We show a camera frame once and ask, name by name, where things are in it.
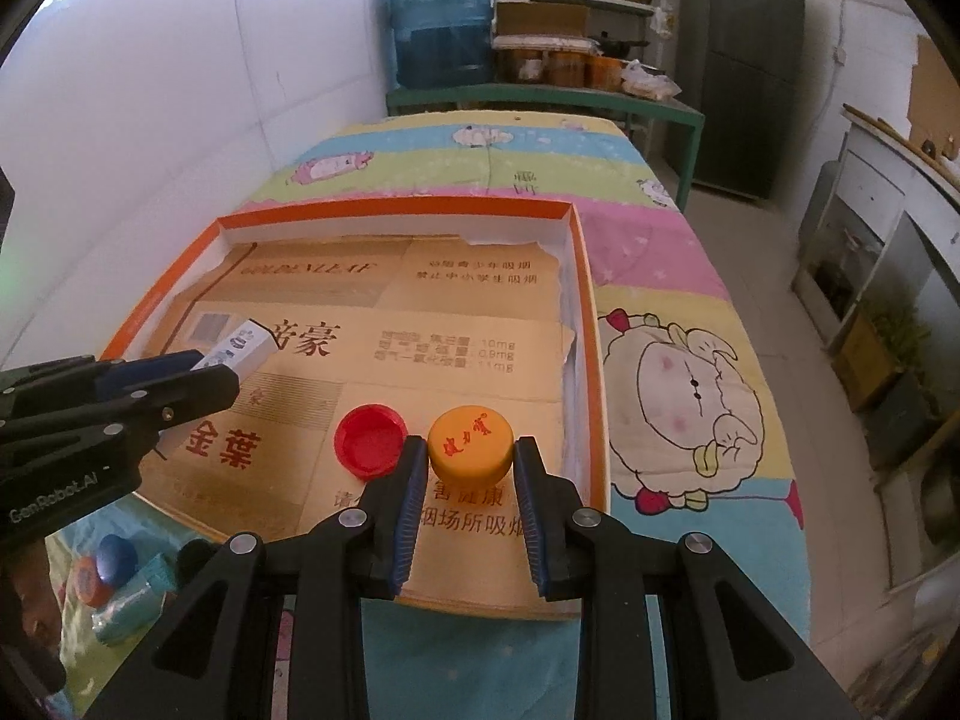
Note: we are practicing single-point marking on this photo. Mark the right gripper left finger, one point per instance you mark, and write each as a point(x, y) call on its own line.
point(212, 654)

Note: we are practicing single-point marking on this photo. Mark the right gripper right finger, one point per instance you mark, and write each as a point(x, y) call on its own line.
point(728, 652)

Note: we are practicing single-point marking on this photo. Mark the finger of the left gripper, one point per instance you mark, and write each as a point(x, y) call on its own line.
point(68, 382)
point(171, 406)

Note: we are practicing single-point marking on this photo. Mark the orange cap black label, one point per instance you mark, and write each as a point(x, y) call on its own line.
point(89, 588)

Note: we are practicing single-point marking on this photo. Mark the teal crane lighter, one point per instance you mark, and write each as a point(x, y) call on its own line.
point(137, 604)

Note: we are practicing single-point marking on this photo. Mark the orange cap red lettering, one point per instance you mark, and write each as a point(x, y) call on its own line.
point(470, 447)

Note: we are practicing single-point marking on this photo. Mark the cartoon printed white box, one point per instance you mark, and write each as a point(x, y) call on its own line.
point(242, 351)

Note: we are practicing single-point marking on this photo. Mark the red plastic bottle cap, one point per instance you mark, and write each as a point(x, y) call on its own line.
point(368, 441)

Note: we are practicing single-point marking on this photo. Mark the blue plastic bottle cap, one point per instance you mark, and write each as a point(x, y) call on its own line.
point(116, 561)

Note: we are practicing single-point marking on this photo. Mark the black round cap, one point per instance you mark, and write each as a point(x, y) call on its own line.
point(191, 559)

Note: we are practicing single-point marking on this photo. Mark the colourful cartoon sheep quilt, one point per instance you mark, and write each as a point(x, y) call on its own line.
point(694, 442)

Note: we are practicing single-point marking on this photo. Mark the flattened cigarette carton cardboard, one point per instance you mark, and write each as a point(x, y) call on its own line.
point(421, 325)

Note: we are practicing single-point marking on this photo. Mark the orange rimmed cardboard tray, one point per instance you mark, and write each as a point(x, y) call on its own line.
point(553, 225)

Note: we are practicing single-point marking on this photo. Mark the green potted plant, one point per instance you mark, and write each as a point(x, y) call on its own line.
point(879, 362)

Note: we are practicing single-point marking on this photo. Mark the white cabinet counter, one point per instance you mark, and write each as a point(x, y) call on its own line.
point(885, 232)

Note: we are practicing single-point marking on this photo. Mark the dark grey refrigerator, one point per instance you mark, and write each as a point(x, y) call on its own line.
point(738, 63)

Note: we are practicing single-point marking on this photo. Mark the green metal shelf rack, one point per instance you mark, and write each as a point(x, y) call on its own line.
point(567, 71)

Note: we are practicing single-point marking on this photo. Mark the blue water jug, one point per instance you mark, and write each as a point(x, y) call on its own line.
point(442, 43)

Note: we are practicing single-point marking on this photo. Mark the brown cardboard box on shelf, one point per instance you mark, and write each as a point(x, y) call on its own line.
point(541, 19)

